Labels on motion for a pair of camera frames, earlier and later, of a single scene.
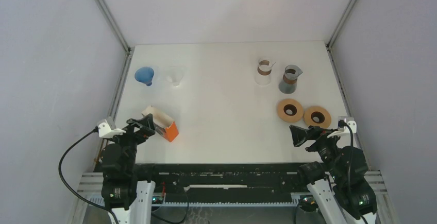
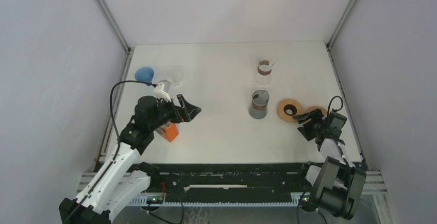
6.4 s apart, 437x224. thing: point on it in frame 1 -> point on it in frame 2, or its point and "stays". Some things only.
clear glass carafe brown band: x=263 y=77 stays
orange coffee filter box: x=165 y=126 stays
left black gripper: x=147 y=128 -> x=190 y=111
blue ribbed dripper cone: x=144 y=75 stays
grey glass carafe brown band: x=288 y=84 -> x=258 y=109
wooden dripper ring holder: x=289 y=110 stays
